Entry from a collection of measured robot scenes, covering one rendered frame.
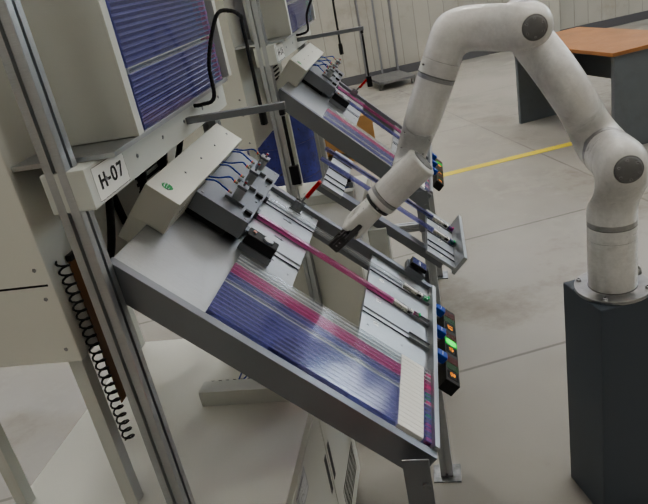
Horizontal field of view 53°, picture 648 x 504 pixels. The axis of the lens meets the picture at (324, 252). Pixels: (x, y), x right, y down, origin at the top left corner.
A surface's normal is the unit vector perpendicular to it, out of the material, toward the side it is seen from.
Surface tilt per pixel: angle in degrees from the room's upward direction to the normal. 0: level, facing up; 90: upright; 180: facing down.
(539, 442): 0
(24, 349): 90
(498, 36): 98
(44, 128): 90
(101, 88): 90
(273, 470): 0
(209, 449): 0
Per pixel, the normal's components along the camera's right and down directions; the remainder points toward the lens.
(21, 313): -0.14, 0.42
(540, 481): -0.18, -0.90
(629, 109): 0.27, 0.34
